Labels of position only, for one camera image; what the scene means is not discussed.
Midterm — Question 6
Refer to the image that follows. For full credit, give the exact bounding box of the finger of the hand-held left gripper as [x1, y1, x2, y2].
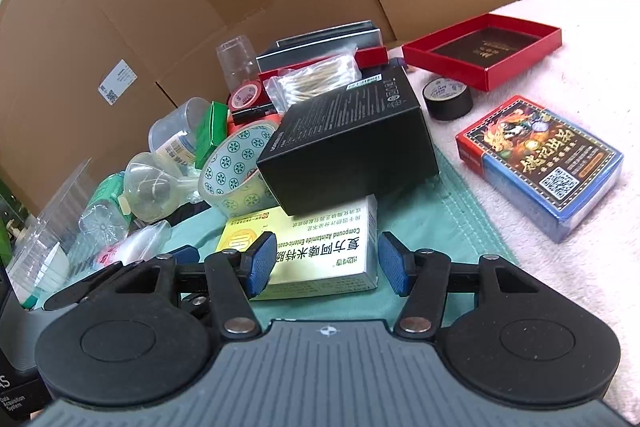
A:
[42, 245, 200, 313]

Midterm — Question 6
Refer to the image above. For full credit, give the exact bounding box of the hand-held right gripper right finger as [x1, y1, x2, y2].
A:
[378, 231, 537, 339]

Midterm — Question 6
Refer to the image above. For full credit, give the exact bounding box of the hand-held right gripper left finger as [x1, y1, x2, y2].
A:
[115, 231, 279, 341]

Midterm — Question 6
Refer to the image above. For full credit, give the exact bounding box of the yellow silver medicine box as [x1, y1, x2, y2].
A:
[216, 194, 379, 302]

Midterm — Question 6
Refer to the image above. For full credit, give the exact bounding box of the white labelled packet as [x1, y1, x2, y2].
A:
[199, 123, 282, 212]

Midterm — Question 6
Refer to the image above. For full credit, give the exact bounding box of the black cardboard box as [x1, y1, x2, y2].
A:
[256, 66, 440, 217]

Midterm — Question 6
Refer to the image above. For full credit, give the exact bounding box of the clear plastic container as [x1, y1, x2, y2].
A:
[0, 156, 97, 310]

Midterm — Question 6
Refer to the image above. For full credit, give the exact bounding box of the white pink plastic packet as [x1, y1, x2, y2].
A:
[92, 221, 172, 279]

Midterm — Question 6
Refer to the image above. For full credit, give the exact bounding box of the clear plastic funnel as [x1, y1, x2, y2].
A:
[123, 151, 202, 224]

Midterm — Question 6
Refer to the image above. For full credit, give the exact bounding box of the teal cloth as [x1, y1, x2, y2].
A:
[162, 141, 507, 325]

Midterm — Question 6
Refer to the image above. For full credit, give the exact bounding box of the green wrapped packet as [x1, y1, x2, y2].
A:
[79, 172, 135, 259]

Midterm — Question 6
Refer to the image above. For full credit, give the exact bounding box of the small green box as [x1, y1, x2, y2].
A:
[194, 101, 230, 170]

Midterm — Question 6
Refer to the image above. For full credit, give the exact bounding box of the translucent measuring cup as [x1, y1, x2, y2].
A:
[148, 97, 211, 168]

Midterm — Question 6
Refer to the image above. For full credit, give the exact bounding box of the red black marker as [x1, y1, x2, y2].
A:
[231, 103, 277, 124]

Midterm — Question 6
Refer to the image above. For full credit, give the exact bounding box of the red tape roll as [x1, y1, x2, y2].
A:
[227, 79, 267, 112]

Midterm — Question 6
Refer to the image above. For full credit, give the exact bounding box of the black tape roll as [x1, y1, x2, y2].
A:
[422, 77, 474, 122]

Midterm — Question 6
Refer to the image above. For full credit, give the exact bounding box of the blue playing card box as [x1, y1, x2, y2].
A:
[454, 95, 625, 244]

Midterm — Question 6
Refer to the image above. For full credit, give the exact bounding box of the bag of cotton swabs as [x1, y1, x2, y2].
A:
[262, 53, 362, 114]

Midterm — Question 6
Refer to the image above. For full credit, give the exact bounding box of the clear plastic cup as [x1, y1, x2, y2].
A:
[215, 35, 259, 94]

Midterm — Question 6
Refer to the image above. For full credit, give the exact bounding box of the black silver box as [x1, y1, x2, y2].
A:
[255, 20, 383, 72]

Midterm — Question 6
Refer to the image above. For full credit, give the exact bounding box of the red shallow box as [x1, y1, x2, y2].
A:
[402, 13, 562, 93]

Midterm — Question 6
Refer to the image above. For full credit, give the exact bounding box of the labelled large cardboard box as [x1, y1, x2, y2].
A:
[0, 0, 396, 218]

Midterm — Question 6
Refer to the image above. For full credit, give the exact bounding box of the white towel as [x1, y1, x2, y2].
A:
[387, 0, 640, 410]

